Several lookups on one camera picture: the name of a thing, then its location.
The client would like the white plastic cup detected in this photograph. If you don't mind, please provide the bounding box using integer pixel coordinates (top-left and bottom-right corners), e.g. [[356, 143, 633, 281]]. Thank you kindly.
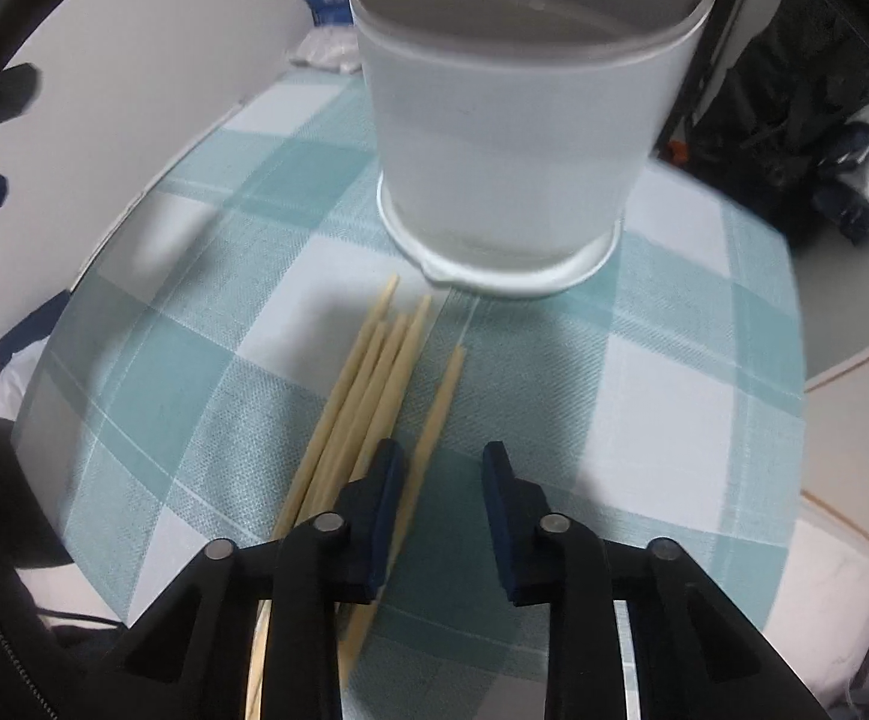
[[348, 0, 732, 301]]

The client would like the teal checkered tablecloth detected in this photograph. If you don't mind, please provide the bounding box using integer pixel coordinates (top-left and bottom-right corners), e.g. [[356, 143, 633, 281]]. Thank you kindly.
[[14, 71, 807, 720]]

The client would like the wooden chopstick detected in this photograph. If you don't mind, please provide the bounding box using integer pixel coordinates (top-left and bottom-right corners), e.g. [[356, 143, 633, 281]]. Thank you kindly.
[[273, 275, 401, 541], [288, 321, 389, 533], [337, 345, 469, 691], [355, 296, 434, 477], [307, 315, 412, 518]]

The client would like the white cloth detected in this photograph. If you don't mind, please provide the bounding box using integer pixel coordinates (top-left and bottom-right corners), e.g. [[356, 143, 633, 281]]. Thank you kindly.
[[763, 516, 869, 720]]

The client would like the white plastic bag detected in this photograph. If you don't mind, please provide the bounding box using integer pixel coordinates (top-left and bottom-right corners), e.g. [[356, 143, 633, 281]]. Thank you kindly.
[[0, 343, 59, 425]]

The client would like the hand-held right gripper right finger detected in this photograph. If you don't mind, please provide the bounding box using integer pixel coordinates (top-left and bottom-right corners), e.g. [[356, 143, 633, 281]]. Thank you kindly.
[[481, 441, 811, 720]]

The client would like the black backpack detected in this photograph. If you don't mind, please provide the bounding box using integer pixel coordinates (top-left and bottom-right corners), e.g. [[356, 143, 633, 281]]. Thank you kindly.
[[693, 0, 869, 245]]

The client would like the grey plastic bag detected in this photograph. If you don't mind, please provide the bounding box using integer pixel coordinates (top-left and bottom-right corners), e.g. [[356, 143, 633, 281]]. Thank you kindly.
[[286, 25, 365, 77]]

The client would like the blue packet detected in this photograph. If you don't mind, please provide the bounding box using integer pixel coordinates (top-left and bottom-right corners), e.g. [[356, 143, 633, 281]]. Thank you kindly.
[[303, 0, 355, 29]]

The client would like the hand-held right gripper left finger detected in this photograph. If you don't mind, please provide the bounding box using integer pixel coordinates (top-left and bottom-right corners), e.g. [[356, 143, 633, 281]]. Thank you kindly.
[[93, 439, 409, 720]]

